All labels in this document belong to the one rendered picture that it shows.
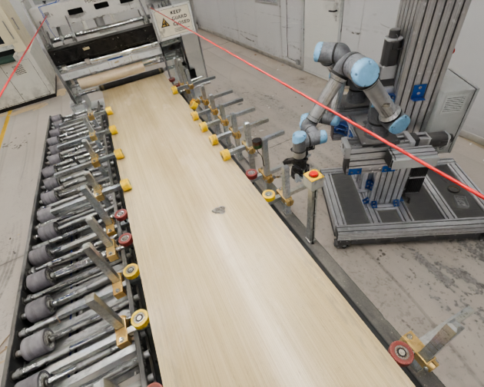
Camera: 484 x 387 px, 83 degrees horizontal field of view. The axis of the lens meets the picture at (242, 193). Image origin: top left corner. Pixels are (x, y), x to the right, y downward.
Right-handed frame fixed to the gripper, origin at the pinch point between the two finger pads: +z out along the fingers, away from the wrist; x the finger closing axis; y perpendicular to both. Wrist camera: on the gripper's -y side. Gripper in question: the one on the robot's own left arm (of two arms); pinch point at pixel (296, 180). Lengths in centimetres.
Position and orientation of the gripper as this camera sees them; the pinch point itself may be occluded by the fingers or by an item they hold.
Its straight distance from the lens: 178.9
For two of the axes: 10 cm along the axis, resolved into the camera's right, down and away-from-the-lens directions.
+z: 1.4, 7.2, 6.8
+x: 7.0, -5.6, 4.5
